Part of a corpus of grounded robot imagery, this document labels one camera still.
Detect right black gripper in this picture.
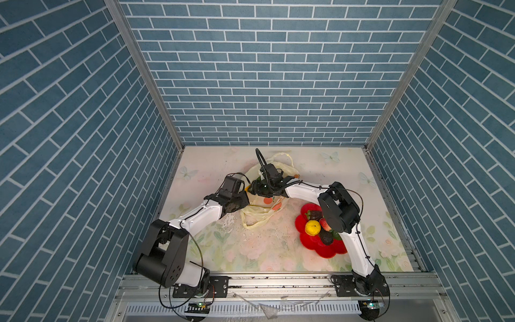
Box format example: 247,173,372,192
247,180,275,199

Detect yellowish plastic fruit-print bag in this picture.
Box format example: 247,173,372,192
240,152,300,229

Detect dark mangosteen toy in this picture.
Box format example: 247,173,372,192
306,210,323,221

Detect yellow lemon toy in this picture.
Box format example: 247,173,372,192
304,220,321,236

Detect red flower-shaped plastic plate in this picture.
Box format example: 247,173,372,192
295,203,347,259

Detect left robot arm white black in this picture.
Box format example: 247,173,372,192
134,191,249,290

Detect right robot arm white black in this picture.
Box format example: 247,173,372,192
248,177,381,283

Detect crumpled clear plastic wrap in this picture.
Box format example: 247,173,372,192
231,292,330,319

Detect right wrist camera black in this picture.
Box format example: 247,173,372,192
262,164,283,184

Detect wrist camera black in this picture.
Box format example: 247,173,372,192
262,164,283,184
221,175,244,195

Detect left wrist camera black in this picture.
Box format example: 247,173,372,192
221,175,244,195

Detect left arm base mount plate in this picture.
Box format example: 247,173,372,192
172,276,229,299

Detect left circuit board with wires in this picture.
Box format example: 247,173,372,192
184,303,211,322

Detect circuit board with wires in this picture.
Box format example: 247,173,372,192
358,300,384,321
184,303,211,322

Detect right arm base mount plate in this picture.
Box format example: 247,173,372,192
329,272,390,297

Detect aluminium front rail frame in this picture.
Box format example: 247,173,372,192
106,272,459,321

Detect right circuit board with wires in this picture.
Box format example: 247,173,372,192
358,300,384,321

